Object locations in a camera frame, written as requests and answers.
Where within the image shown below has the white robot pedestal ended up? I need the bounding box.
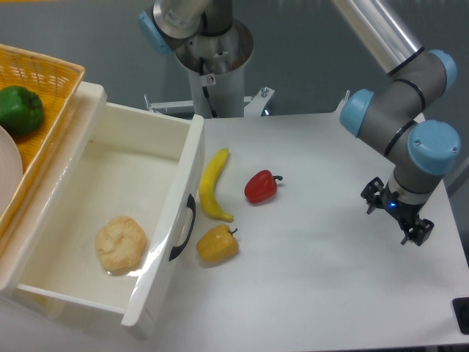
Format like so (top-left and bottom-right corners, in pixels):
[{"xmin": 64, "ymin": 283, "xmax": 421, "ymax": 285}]
[{"xmin": 175, "ymin": 20, "xmax": 254, "ymax": 118}]

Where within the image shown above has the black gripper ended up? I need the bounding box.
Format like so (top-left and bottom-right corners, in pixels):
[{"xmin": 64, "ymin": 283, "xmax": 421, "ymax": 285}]
[{"xmin": 361, "ymin": 177, "xmax": 434, "ymax": 246}]

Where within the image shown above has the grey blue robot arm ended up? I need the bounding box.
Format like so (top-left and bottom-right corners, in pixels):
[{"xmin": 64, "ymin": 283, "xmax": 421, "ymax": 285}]
[{"xmin": 139, "ymin": 1, "xmax": 460, "ymax": 245}]

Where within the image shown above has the yellow woven basket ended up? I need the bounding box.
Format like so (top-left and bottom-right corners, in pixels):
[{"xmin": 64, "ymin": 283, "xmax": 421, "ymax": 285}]
[{"xmin": 1, "ymin": 44, "xmax": 85, "ymax": 237}]

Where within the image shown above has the white drawer cabinet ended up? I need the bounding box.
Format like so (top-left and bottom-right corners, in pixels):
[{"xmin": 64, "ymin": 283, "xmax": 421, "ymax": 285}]
[{"xmin": 1, "ymin": 82, "xmax": 107, "ymax": 318}]

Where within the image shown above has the black cable on pedestal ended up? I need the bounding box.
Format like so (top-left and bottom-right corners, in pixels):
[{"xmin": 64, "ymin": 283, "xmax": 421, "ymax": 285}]
[{"xmin": 199, "ymin": 56, "xmax": 219, "ymax": 120}]

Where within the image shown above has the red bell pepper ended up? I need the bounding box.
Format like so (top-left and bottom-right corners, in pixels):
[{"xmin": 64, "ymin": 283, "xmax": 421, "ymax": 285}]
[{"xmin": 244, "ymin": 169, "xmax": 283, "ymax": 204}]

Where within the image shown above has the bread roll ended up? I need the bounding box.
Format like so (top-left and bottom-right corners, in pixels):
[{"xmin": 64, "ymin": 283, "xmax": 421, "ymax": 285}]
[{"xmin": 95, "ymin": 216, "xmax": 147, "ymax": 275}]

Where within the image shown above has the yellow bell pepper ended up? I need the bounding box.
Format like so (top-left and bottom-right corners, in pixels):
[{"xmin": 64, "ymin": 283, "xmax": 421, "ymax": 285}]
[{"xmin": 196, "ymin": 224, "xmax": 240, "ymax": 263}]

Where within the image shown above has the white metal base frame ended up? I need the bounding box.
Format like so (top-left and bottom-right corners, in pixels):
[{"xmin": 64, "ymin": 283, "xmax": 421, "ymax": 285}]
[{"xmin": 144, "ymin": 87, "xmax": 276, "ymax": 118}]

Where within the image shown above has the green bell pepper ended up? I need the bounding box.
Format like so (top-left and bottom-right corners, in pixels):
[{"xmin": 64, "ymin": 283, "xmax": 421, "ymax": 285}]
[{"xmin": 1, "ymin": 86, "xmax": 44, "ymax": 136}]

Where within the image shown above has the yellow banana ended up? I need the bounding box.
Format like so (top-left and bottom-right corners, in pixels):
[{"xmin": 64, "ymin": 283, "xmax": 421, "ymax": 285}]
[{"xmin": 199, "ymin": 147, "xmax": 234, "ymax": 223}]

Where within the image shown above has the black device at table edge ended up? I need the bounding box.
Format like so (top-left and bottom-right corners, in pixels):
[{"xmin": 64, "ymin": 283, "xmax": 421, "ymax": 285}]
[{"xmin": 452, "ymin": 297, "xmax": 469, "ymax": 335}]

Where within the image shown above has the white plate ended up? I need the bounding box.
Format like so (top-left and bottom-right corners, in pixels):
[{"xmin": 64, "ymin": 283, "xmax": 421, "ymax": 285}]
[{"xmin": 0, "ymin": 128, "xmax": 23, "ymax": 214}]

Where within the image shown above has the white top drawer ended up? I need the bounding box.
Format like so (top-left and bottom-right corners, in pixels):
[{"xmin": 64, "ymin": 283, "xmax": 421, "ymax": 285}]
[{"xmin": 9, "ymin": 103, "xmax": 204, "ymax": 340}]

